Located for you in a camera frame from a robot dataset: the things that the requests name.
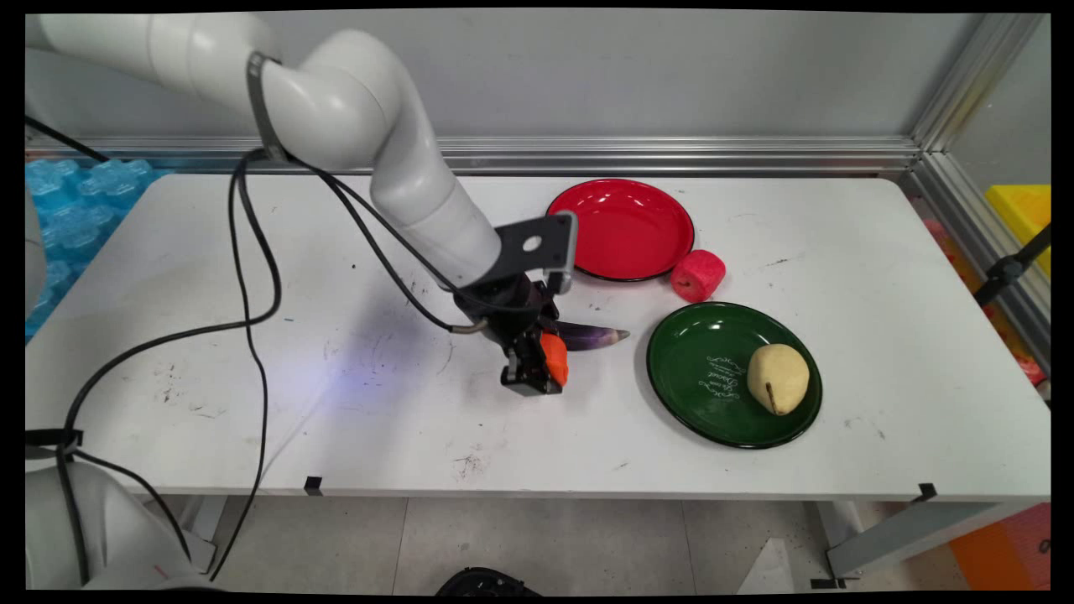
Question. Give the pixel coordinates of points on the blue foam mat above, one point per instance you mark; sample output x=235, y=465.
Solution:
x=80, y=218

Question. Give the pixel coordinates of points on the red round plate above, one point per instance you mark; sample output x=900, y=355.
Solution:
x=625, y=226

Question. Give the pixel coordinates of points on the black round floor object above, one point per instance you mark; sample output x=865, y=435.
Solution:
x=487, y=583

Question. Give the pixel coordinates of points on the yellow plastic box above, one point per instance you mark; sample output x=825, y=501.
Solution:
x=1024, y=214

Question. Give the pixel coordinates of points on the horizontal aluminium frame rail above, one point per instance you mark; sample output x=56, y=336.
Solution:
x=755, y=155

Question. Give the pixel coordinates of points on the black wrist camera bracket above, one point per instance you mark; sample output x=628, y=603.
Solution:
x=537, y=247

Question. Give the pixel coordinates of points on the green round plate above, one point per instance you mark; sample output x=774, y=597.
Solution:
x=696, y=377

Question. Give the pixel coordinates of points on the purple toy eggplant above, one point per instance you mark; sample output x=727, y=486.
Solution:
x=591, y=335

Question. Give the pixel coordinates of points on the upright aluminium frame post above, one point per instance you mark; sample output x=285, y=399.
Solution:
x=977, y=80

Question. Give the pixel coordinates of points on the red toy apple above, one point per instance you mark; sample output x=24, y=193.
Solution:
x=696, y=275

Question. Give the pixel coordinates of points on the beige toy pear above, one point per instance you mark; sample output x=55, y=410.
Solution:
x=779, y=377

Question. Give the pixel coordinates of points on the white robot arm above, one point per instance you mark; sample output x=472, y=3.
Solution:
x=352, y=109

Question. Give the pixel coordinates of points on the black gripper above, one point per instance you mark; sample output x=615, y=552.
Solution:
x=512, y=306

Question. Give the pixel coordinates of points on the slanted aluminium frame rail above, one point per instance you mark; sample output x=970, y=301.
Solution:
x=986, y=239

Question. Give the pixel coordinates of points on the orange toy carrot piece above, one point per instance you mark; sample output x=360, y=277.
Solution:
x=555, y=359

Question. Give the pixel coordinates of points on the black tape marker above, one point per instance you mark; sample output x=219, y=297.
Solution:
x=313, y=485
x=926, y=492

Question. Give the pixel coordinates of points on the orange box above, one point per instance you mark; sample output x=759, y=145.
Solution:
x=1007, y=549

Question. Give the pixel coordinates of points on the grey table leg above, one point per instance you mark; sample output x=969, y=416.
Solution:
x=914, y=533

